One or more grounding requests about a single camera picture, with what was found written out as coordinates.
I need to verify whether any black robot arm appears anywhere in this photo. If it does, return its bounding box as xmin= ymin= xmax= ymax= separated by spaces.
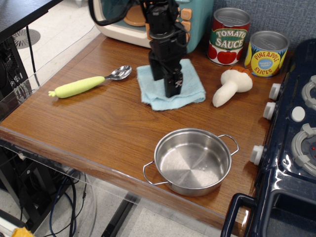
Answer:
xmin=88 ymin=0 xmax=187 ymax=98

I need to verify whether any clear acrylic table guard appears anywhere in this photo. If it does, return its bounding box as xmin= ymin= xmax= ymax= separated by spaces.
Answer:
xmin=0 ymin=35 xmax=148 ymax=195

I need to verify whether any black desk at left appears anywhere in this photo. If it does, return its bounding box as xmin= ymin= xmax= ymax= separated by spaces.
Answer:
xmin=0 ymin=0 xmax=61 ymax=42

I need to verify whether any toy microwave oven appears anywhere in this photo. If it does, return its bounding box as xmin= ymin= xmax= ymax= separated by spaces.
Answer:
xmin=88 ymin=0 xmax=213 ymax=53

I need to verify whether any blue cable under table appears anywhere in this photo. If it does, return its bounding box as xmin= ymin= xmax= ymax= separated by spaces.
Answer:
xmin=48 ymin=176 xmax=77 ymax=237

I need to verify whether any pineapple slices can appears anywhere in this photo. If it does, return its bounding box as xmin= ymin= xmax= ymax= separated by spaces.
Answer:
xmin=244 ymin=31 xmax=290 ymax=78

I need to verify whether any light blue cloth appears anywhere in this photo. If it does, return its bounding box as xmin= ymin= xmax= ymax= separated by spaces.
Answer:
xmin=137 ymin=59 xmax=206 ymax=111

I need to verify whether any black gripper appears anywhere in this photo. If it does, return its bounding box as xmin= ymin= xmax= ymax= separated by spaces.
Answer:
xmin=149 ymin=22 xmax=187 ymax=98

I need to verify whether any white stove knob upper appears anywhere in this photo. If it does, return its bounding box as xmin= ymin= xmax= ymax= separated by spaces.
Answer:
xmin=269 ymin=83 xmax=281 ymax=101

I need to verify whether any plush mushroom toy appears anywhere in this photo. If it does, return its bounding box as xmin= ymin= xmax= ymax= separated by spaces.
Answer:
xmin=212 ymin=66 xmax=253 ymax=108

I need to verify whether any white stove knob lower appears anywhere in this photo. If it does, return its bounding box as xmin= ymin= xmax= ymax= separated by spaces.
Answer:
xmin=250 ymin=145 xmax=264 ymax=165

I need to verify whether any white stove knob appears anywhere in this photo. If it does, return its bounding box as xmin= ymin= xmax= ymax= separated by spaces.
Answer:
xmin=250 ymin=145 xmax=264 ymax=165
xmin=269 ymin=83 xmax=281 ymax=101
xmin=263 ymin=102 xmax=276 ymax=120

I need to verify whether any white stove knob middle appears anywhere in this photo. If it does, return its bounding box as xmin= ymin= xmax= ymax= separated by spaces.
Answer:
xmin=263 ymin=102 xmax=276 ymax=120

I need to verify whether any spoon with green carrot handle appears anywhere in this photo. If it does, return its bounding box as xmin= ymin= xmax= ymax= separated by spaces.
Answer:
xmin=48 ymin=65 xmax=132 ymax=99

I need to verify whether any tomato sauce can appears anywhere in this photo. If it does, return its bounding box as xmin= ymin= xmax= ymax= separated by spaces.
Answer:
xmin=207 ymin=7 xmax=251 ymax=65

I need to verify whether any dark blue toy stove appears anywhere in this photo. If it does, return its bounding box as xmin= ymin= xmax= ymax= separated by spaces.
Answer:
xmin=221 ymin=39 xmax=316 ymax=237

